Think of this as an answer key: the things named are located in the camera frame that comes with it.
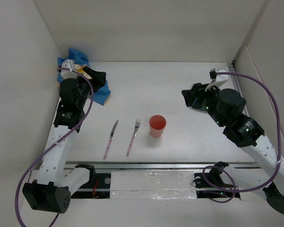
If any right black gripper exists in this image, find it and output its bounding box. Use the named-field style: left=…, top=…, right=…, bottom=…
left=182, top=81, right=226, bottom=127

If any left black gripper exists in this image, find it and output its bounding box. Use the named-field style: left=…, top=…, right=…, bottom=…
left=72, top=67, right=105, bottom=108

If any blue Pikachu cloth placemat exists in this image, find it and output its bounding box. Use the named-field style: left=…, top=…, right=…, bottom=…
left=57, top=48, right=111, bottom=105

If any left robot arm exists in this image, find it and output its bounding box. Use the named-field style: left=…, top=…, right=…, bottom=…
left=22, top=66, right=107, bottom=213

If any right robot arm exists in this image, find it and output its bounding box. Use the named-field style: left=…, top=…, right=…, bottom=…
left=181, top=83, right=284, bottom=214

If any teal plate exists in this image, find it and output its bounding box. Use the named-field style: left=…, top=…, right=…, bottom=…
left=191, top=107, right=207, bottom=113

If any pink plastic cup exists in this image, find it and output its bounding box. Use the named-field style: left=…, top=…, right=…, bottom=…
left=149, top=115, right=167, bottom=138

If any white foam block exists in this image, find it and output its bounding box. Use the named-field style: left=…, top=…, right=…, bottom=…
left=110, top=171, right=197, bottom=200

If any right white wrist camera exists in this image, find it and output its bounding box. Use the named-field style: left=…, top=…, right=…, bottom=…
left=205, top=67, right=229, bottom=91

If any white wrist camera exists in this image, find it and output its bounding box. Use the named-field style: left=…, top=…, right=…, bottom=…
left=61, top=59, right=77, bottom=79
left=205, top=67, right=229, bottom=91

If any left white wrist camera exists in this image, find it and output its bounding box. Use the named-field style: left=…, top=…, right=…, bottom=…
left=61, top=59, right=77, bottom=79

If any pink handled fork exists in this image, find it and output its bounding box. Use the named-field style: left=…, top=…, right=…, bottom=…
left=126, top=119, right=141, bottom=157

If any pink handled knife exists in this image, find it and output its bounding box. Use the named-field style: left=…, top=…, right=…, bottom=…
left=103, top=120, right=119, bottom=160

